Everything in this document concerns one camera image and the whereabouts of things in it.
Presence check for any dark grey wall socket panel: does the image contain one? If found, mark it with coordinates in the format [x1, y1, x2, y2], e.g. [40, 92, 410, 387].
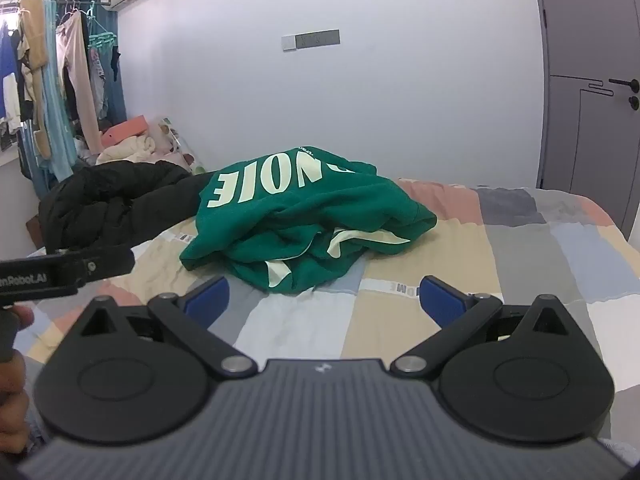
[296, 30, 341, 50]

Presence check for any hanging pale pink garment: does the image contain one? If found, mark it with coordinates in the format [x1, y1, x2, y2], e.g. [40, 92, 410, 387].
[55, 10, 104, 154]

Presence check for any hanging beige garment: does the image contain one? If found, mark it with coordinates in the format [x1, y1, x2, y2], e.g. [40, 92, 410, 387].
[19, 0, 51, 158]

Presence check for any hanging light blue garment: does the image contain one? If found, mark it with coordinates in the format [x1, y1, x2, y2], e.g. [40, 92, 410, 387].
[42, 0, 77, 182]

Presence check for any pink box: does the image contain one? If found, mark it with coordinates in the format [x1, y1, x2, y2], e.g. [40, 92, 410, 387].
[101, 116, 151, 148]

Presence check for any black padded jacket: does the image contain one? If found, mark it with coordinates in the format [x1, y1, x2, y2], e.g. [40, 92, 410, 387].
[39, 161, 216, 256]

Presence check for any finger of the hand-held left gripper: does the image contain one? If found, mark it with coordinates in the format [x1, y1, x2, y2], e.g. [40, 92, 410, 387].
[50, 247, 136, 285]

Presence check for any cream cloth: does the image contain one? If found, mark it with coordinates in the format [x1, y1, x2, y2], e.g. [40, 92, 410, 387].
[95, 135, 162, 166]

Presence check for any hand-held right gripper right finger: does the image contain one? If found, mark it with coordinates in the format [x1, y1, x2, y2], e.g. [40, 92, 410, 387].
[390, 275, 576, 378]

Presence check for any grey door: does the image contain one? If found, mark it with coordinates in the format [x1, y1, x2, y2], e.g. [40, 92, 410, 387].
[530, 0, 640, 251]

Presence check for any person's left hand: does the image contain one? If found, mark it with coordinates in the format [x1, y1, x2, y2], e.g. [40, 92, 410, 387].
[0, 305, 36, 456]

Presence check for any dark teal curtain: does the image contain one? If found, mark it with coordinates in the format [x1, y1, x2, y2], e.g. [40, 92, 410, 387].
[82, 0, 128, 133]

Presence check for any green sweatshirt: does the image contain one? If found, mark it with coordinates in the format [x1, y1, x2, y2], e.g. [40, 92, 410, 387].
[179, 145, 439, 296]

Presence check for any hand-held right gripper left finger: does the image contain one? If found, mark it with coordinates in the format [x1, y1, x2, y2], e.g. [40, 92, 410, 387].
[75, 276, 258, 378]

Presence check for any patchwork bed quilt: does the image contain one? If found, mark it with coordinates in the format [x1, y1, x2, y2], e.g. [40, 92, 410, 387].
[14, 176, 640, 466]

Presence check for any teal clip hanger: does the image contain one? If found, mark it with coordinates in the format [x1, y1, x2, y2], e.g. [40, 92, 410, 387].
[86, 2, 119, 52]

